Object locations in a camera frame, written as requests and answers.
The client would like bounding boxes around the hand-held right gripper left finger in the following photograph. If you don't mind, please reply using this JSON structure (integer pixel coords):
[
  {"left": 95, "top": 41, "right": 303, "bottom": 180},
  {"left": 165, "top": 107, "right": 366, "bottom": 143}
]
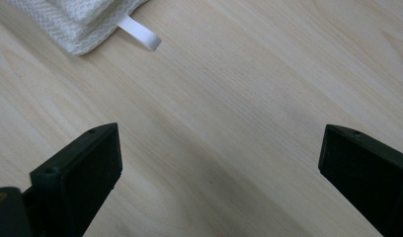
[{"left": 29, "top": 122, "right": 123, "bottom": 237}]

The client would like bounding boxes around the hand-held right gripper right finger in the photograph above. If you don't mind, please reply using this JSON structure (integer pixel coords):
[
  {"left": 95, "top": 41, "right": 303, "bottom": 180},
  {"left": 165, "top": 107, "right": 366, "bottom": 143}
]
[{"left": 318, "top": 123, "right": 403, "bottom": 237}]

